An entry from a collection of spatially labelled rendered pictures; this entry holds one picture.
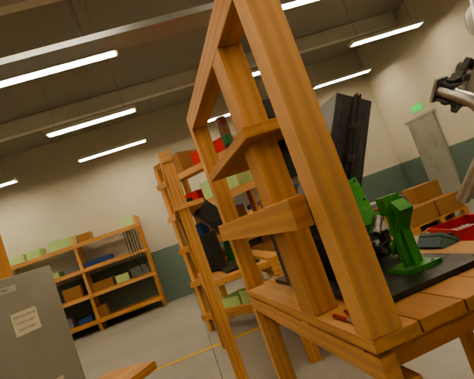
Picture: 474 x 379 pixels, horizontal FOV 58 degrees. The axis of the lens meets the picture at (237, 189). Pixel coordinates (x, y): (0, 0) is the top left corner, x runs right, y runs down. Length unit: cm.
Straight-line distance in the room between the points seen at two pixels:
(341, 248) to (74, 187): 1022
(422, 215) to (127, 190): 670
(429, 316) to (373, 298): 16
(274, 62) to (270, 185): 47
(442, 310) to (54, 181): 1048
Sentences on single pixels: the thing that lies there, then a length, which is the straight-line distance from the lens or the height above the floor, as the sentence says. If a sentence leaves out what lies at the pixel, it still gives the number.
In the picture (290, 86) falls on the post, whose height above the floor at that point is 154.
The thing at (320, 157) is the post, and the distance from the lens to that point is 110.
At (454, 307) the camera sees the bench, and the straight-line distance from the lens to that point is 126.
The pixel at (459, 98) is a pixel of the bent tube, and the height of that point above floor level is 135.
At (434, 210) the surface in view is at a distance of 824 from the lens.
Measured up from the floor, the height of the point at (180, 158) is 230.
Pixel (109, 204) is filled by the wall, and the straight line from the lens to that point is 1088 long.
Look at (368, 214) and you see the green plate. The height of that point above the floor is 111.
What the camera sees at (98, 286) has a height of 95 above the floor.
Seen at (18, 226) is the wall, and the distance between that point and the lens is 1136.
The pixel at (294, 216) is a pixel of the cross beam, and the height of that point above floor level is 122.
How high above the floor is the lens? 126
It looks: 4 degrees up
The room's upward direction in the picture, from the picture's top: 20 degrees counter-clockwise
